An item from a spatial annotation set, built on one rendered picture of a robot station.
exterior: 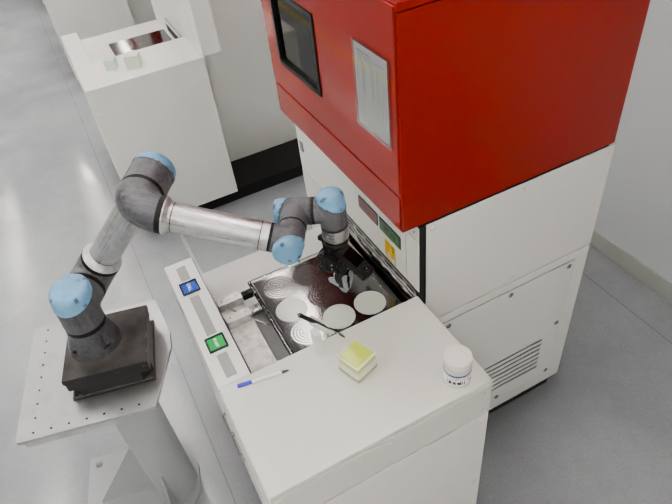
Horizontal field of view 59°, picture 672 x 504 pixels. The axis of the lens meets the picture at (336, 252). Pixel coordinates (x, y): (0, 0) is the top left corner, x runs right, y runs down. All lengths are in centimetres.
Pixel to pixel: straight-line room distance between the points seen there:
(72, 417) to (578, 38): 170
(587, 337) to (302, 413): 178
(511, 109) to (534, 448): 150
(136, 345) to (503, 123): 122
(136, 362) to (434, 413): 87
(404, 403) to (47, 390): 109
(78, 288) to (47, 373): 38
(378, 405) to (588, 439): 133
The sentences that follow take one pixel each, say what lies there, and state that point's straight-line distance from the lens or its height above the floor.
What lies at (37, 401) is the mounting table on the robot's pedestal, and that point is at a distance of 203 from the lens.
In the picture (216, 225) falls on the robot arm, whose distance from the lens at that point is 148.
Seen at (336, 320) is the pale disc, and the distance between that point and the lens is 180.
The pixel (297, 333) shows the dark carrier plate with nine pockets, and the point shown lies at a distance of 178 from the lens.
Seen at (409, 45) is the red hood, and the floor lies 172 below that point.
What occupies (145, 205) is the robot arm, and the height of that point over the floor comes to 142.
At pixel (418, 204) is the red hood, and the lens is 154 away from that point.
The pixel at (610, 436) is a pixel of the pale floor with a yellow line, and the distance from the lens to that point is 273.
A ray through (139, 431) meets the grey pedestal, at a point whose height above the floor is 52.
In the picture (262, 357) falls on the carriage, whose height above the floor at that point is 88.
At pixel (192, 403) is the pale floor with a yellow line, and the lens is 286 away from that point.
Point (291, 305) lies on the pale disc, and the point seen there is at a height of 90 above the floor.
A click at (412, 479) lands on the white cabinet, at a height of 68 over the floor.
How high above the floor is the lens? 225
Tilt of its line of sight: 42 degrees down
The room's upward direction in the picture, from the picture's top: 8 degrees counter-clockwise
